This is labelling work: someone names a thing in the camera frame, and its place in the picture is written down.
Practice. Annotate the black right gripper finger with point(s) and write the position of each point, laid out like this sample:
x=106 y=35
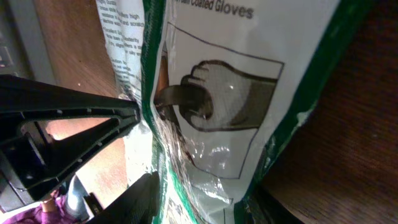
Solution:
x=139 y=204

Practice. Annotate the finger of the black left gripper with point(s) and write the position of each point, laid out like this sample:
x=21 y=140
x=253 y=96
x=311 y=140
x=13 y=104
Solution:
x=49 y=132

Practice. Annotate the green white tape package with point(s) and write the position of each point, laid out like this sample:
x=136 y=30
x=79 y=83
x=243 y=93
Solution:
x=222 y=86

